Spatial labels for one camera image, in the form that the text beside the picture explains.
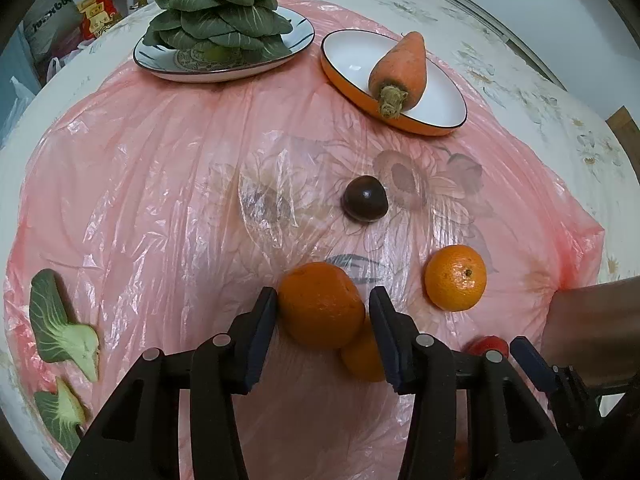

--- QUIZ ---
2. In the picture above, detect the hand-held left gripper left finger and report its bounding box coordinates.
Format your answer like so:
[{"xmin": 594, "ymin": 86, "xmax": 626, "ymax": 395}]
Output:
[{"xmin": 60, "ymin": 286, "xmax": 278, "ymax": 480}]

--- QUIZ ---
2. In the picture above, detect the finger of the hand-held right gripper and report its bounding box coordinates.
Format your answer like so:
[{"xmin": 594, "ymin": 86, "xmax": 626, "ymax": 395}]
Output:
[{"xmin": 509, "ymin": 337, "xmax": 562, "ymax": 394}]

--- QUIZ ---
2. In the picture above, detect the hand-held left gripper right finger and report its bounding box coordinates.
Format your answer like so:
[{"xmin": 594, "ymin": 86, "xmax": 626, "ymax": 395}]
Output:
[{"xmin": 368, "ymin": 286, "xmax": 583, "ymax": 480}]

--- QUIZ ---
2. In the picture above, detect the orange mandarin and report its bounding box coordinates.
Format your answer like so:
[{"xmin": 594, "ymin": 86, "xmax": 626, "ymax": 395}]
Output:
[
  {"xmin": 277, "ymin": 261, "xmax": 367, "ymax": 350},
  {"xmin": 341, "ymin": 320, "xmax": 388, "ymax": 383},
  {"xmin": 424, "ymin": 244, "xmax": 488, "ymax": 312}
]

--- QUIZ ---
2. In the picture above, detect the dark purple plum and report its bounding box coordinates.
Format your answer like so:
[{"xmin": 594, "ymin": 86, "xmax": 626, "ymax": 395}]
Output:
[{"xmin": 341, "ymin": 175, "xmax": 390, "ymax": 223}]

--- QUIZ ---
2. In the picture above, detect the pink plastic sheet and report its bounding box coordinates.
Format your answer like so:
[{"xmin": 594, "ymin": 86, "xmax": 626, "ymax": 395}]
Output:
[{"xmin": 2, "ymin": 0, "xmax": 606, "ymax": 480}]

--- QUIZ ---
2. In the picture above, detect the bok choy piece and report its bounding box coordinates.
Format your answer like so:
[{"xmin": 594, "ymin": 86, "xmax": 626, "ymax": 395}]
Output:
[
  {"xmin": 34, "ymin": 377, "xmax": 87, "ymax": 456},
  {"xmin": 29, "ymin": 268, "xmax": 101, "ymax": 383}
]

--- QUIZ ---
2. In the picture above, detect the wooden headboard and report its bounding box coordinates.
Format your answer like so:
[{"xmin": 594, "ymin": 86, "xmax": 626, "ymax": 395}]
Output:
[{"xmin": 605, "ymin": 105, "xmax": 640, "ymax": 141}]

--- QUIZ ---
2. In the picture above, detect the carrot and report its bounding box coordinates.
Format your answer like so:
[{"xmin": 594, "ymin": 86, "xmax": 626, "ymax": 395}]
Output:
[{"xmin": 368, "ymin": 31, "xmax": 427, "ymax": 120}]

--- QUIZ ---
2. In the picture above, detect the patterned plate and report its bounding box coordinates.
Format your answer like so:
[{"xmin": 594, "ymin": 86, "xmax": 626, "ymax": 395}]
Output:
[{"xmin": 133, "ymin": 5, "xmax": 316, "ymax": 83}]

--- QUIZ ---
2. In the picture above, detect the orange rimmed white plate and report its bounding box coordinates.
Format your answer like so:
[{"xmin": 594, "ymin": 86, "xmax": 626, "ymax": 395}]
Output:
[{"xmin": 320, "ymin": 30, "xmax": 468, "ymax": 136}]

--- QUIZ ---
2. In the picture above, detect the pile of green leaves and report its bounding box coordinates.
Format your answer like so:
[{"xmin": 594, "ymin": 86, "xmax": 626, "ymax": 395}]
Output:
[{"xmin": 142, "ymin": 0, "xmax": 293, "ymax": 63}]

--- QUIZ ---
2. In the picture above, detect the white plastic bag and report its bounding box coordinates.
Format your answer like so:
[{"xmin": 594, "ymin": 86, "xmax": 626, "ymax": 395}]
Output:
[
  {"xmin": 45, "ymin": 42, "xmax": 91, "ymax": 81},
  {"xmin": 0, "ymin": 75, "xmax": 41, "ymax": 136}
]

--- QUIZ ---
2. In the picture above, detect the red and yellow carton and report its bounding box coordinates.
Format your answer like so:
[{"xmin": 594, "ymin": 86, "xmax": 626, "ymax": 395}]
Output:
[{"xmin": 75, "ymin": 0, "xmax": 121, "ymax": 41}]

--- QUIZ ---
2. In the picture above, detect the light blue board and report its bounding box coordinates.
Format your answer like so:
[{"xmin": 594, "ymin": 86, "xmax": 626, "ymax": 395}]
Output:
[{"xmin": 7, "ymin": 25, "xmax": 41, "ymax": 96}]

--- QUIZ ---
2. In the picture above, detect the grey printed sack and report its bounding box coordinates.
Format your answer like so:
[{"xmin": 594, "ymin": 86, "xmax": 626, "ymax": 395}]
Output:
[{"xmin": 22, "ymin": 0, "xmax": 83, "ymax": 51}]

